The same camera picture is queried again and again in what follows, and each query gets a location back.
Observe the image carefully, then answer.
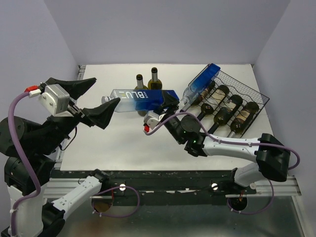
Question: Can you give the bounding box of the short blue glass bottle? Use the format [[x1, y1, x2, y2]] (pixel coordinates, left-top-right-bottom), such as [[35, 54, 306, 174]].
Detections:
[[179, 63, 221, 107]]

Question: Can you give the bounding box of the tall blue glass bottle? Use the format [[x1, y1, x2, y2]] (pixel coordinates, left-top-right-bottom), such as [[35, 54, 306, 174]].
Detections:
[[101, 89, 179, 113]]

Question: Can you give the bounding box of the dark green bottle left rear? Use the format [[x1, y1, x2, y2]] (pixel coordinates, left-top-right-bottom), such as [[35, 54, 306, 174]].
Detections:
[[135, 74, 148, 89]]

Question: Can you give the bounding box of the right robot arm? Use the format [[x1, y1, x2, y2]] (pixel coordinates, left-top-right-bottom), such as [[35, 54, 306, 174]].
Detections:
[[159, 92, 290, 194]]

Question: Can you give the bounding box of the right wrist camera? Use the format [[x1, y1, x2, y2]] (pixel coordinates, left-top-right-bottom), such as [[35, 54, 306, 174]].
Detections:
[[144, 111, 165, 133]]

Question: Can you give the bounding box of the black wire wine rack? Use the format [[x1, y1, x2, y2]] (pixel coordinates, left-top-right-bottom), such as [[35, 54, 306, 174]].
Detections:
[[198, 70, 269, 137]]

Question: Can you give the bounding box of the green wine bottle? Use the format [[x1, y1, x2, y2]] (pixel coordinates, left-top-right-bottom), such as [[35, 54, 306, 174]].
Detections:
[[197, 84, 230, 120], [180, 81, 216, 112], [208, 94, 243, 134]]

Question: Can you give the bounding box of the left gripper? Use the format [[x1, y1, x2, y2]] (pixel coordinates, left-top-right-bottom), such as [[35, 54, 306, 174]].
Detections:
[[37, 77, 121, 154]]

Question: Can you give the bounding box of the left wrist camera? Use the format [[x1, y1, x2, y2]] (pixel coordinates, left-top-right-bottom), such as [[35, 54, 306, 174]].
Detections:
[[39, 84, 72, 117]]

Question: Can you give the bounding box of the black mounting base plate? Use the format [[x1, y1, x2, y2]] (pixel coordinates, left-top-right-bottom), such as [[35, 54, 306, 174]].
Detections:
[[59, 169, 262, 207]]

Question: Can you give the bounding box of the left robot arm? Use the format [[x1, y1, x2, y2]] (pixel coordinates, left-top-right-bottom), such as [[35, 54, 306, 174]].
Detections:
[[0, 78, 119, 237]]

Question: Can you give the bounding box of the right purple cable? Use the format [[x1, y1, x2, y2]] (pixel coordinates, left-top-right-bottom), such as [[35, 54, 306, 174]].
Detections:
[[145, 112, 301, 171]]

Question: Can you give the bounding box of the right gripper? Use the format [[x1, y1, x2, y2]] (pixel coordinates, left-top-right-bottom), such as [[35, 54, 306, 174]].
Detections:
[[152, 89, 184, 144]]

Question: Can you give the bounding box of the aluminium rail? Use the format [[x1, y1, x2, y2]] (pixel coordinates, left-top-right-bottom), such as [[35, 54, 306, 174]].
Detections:
[[44, 176, 301, 199]]

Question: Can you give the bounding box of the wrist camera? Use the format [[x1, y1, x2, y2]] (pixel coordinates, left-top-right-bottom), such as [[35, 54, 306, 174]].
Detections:
[[144, 111, 165, 133], [39, 84, 72, 117]]

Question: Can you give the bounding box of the green bottle grey foil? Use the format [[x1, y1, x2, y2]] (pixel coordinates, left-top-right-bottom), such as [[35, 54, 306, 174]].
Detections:
[[227, 102, 259, 138]]

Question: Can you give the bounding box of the rear tall green bottle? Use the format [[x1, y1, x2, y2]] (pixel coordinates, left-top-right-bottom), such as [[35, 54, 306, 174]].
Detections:
[[148, 67, 162, 90]]

